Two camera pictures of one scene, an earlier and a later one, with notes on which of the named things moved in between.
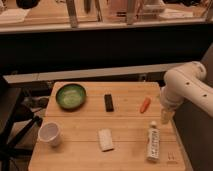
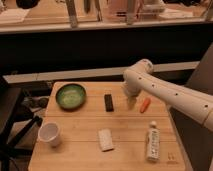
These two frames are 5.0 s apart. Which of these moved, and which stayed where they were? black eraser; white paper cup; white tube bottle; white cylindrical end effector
Moved: white cylindrical end effector
Stayed: white tube bottle; black eraser; white paper cup
